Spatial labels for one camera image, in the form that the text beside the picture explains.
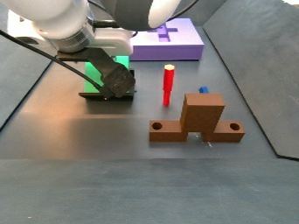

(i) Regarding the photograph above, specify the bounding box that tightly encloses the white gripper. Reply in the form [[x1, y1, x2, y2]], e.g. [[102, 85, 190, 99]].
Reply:
[[6, 10, 135, 58]]

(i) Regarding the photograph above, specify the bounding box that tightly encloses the green U-shaped block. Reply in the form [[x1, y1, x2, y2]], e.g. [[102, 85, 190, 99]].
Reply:
[[83, 56, 130, 94]]

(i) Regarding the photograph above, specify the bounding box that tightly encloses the purple board with cross slot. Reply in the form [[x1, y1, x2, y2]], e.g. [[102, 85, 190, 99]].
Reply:
[[131, 18, 205, 61]]

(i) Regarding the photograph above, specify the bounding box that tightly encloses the red cylindrical peg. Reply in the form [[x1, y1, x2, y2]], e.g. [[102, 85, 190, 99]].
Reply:
[[163, 64, 175, 106]]

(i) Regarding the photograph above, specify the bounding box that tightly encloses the small blue peg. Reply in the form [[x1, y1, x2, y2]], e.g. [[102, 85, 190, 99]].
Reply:
[[199, 86, 210, 94]]

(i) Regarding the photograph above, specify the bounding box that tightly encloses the brown T-shaped block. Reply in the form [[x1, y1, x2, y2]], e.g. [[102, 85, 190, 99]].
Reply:
[[150, 93, 246, 143]]

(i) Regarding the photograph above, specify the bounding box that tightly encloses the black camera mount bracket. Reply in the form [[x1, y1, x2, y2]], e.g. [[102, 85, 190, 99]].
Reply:
[[58, 48, 136, 99]]

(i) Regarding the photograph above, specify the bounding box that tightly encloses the black angle bracket fixture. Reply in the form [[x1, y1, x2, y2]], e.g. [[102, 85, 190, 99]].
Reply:
[[79, 69, 136, 101]]

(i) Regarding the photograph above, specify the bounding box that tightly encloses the black cable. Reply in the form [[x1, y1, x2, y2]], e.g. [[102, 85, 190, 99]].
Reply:
[[0, 29, 106, 90]]

